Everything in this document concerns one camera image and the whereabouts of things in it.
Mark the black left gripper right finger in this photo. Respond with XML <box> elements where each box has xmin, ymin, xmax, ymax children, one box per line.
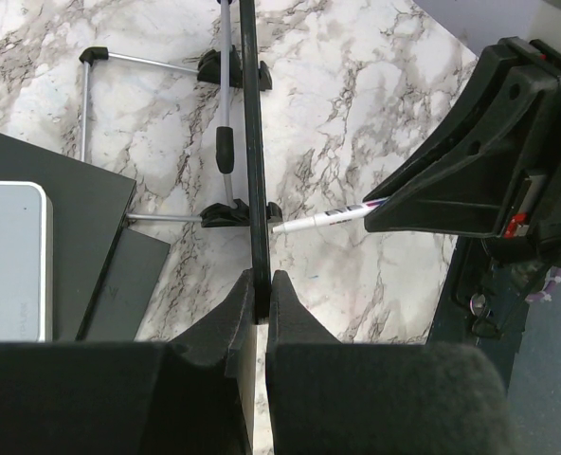
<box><xmin>265</xmin><ymin>271</ymin><xmax>511</xmax><ymax>454</ymax></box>

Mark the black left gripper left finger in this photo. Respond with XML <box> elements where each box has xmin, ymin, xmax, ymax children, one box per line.
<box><xmin>0</xmin><ymin>270</ymin><xmax>256</xmax><ymax>454</ymax></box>

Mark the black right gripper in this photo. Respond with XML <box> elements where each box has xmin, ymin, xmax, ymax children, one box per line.
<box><xmin>364</xmin><ymin>37</ymin><xmax>561</xmax><ymax>267</ymax></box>

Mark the white marker pen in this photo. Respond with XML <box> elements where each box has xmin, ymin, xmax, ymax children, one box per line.
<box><xmin>272</xmin><ymin>197</ymin><xmax>388</xmax><ymax>233</ymax></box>

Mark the black framed whiteboard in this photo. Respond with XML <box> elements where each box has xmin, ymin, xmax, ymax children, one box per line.
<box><xmin>239</xmin><ymin>0</ymin><xmax>272</xmax><ymax>324</ymax></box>

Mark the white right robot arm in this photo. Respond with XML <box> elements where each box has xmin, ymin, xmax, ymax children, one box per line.
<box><xmin>364</xmin><ymin>37</ymin><xmax>561</xmax><ymax>340</ymax></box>

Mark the black whiteboard stand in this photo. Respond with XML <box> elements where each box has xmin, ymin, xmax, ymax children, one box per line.
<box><xmin>79</xmin><ymin>0</ymin><xmax>282</xmax><ymax>228</ymax></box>

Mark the white square box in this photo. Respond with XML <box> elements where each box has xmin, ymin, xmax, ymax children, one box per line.
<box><xmin>0</xmin><ymin>181</ymin><xmax>54</xmax><ymax>342</ymax></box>

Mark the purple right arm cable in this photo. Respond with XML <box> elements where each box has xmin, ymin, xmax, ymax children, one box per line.
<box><xmin>529</xmin><ymin>274</ymin><xmax>561</xmax><ymax>304</ymax></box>

